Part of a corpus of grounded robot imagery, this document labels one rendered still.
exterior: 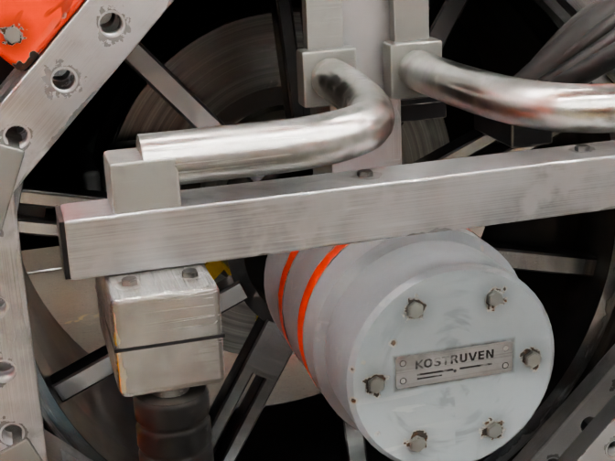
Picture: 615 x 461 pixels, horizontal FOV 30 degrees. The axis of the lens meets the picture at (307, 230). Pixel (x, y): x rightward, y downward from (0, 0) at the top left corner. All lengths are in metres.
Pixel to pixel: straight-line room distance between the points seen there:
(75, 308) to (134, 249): 2.64
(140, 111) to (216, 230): 0.45
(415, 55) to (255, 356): 0.29
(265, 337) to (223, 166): 0.37
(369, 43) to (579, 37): 0.14
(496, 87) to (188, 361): 0.23
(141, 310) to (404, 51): 0.30
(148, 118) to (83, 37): 0.29
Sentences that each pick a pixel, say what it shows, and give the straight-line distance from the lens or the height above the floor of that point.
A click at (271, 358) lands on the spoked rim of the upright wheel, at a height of 0.76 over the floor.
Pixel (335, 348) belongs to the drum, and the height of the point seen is 0.86.
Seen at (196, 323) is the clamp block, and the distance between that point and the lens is 0.53.
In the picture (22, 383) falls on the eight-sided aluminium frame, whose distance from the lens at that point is 0.77.
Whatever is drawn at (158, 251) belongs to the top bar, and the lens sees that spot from 0.54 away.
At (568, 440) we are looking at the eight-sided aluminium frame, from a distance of 0.96.
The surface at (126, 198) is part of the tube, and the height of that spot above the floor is 0.99.
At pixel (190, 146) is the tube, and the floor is 1.01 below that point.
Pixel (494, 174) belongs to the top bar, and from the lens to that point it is 0.58.
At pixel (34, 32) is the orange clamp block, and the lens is 0.71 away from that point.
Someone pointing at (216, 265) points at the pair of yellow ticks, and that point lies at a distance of 1.03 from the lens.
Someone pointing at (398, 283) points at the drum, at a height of 0.91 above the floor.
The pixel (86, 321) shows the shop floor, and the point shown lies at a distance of 3.09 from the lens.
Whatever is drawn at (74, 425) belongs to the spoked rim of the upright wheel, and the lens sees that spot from 0.88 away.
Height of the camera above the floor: 1.13
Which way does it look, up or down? 18 degrees down
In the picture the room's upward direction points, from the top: 3 degrees counter-clockwise
